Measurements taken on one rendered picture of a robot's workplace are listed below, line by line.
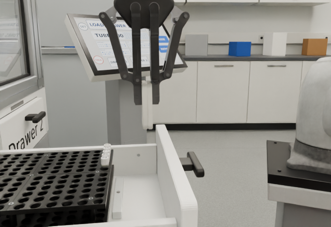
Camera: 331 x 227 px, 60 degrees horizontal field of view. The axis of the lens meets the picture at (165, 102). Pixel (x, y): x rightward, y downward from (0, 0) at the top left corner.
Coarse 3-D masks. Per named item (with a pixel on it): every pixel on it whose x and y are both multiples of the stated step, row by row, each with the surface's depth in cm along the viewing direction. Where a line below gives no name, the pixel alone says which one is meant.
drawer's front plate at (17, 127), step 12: (24, 108) 70; (36, 108) 78; (0, 120) 59; (12, 120) 62; (24, 120) 69; (0, 132) 56; (12, 132) 62; (24, 132) 69; (36, 132) 77; (0, 144) 57
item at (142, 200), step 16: (144, 144) 55; (112, 160) 54; (128, 160) 55; (144, 160) 55; (128, 176) 55; (144, 176) 55; (112, 192) 49; (128, 192) 49; (144, 192) 49; (160, 192) 49; (128, 208) 44; (144, 208) 44; (160, 208) 44; (96, 224) 31; (112, 224) 31; (128, 224) 31; (144, 224) 31; (160, 224) 31; (176, 224) 31
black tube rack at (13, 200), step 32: (0, 160) 47; (32, 160) 46; (64, 160) 47; (96, 160) 46; (0, 192) 37; (32, 192) 37; (64, 192) 37; (0, 224) 35; (32, 224) 35; (64, 224) 35
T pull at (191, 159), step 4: (188, 152) 47; (192, 152) 46; (188, 156) 46; (192, 156) 45; (196, 156) 45; (180, 160) 44; (184, 160) 44; (188, 160) 44; (192, 160) 44; (196, 160) 43; (184, 164) 42; (188, 164) 42; (192, 164) 42; (196, 164) 42; (200, 164) 42; (184, 168) 42; (188, 168) 42; (192, 168) 42; (196, 168) 41; (200, 168) 41; (196, 172) 40; (200, 172) 40; (196, 176) 41; (200, 176) 40
